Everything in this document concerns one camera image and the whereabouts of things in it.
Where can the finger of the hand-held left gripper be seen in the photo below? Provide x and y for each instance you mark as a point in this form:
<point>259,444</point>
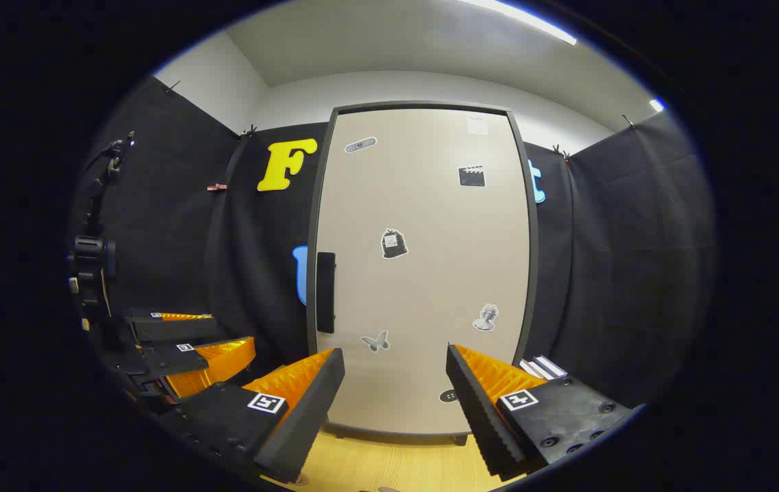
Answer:
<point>178,330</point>
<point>171,358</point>

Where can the long ceiling light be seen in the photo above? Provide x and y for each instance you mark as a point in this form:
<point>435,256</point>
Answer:
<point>533,20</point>

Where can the grey cabinet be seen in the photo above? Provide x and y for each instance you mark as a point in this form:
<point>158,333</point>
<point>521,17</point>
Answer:
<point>534,273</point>

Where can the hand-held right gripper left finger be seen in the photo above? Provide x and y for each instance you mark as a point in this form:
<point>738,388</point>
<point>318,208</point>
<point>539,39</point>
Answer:
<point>307,424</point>

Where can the small ceiling light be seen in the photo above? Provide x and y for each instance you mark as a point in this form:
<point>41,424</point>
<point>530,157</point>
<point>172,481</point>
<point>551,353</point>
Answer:
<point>657,105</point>

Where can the black backdrop cloth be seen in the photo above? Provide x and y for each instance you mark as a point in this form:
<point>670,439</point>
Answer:
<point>635,260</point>

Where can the beige cabinet door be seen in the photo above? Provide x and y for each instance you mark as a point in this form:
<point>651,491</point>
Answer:
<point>424,287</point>

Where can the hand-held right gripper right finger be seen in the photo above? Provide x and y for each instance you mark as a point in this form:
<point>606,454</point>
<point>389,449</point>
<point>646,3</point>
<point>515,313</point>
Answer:
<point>478,417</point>

